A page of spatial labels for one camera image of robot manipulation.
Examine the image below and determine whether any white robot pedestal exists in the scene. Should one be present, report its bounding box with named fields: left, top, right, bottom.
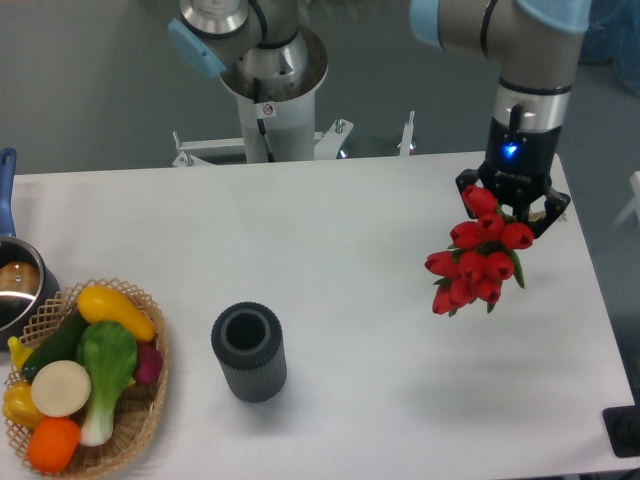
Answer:
left=236, top=93, right=316, bottom=163

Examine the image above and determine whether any white round radish slice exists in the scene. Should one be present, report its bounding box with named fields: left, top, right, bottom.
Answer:
left=31, top=360, right=91, bottom=417

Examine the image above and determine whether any black cable on pedestal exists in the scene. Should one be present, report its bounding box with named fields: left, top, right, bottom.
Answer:
left=252, top=77, right=276, bottom=164

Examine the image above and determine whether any yellow banana tip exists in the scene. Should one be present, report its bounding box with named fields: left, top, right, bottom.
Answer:
left=7, top=336, right=34, bottom=371

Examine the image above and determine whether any dark green cucumber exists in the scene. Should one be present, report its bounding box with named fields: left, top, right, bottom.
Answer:
left=21, top=311, right=89, bottom=381

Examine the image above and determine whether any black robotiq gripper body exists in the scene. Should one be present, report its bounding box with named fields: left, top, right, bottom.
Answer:
left=478, top=119, right=561, bottom=220

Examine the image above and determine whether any black device at table edge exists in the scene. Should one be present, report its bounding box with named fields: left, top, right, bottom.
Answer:
left=602, top=406, right=639, bottom=458

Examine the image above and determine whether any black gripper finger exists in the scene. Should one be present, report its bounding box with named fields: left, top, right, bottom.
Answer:
left=455, top=169, right=483, bottom=218
left=529, top=187, right=571, bottom=238

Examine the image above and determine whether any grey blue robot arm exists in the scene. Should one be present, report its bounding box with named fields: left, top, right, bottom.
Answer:
left=168, top=1, right=590, bottom=236

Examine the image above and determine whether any yellow bell pepper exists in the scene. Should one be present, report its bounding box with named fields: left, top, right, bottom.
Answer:
left=2, top=380, right=45, bottom=430

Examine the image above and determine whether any yellow squash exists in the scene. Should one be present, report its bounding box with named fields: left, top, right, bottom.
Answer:
left=76, top=285, right=156, bottom=342

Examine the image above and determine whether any dark grey ribbed vase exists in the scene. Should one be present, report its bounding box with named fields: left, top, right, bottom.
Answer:
left=211, top=302, right=287, bottom=403

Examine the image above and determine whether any white metal base frame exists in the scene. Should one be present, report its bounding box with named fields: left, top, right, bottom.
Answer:
left=171, top=110, right=417, bottom=169

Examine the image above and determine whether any blue handled saucepan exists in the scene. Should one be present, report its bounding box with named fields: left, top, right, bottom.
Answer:
left=1, top=147, right=59, bottom=352

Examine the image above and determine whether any red tulip bouquet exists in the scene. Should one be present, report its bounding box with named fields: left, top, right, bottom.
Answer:
left=424, top=185, right=534, bottom=316

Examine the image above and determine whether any orange fruit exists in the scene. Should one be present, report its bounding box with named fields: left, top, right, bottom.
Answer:
left=26, top=417, right=80, bottom=474

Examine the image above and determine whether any woven wicker basket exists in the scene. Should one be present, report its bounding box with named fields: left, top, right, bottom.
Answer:
left=4, top=279, right=170, bottom=479

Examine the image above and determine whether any green bok choy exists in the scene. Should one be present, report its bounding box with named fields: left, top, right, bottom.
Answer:
left=77, top=320, right=137, bottom=447

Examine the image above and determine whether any white furniture frame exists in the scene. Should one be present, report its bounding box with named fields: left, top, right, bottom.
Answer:
left=613, top=171, right=640, bottom=230

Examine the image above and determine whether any blue plastic bag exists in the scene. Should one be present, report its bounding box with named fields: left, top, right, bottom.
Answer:
left=579, top=0, right=639, bottom=96

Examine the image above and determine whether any red radish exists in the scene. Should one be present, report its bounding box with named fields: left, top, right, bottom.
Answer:
left=133, top=343, right=163, bottom=385

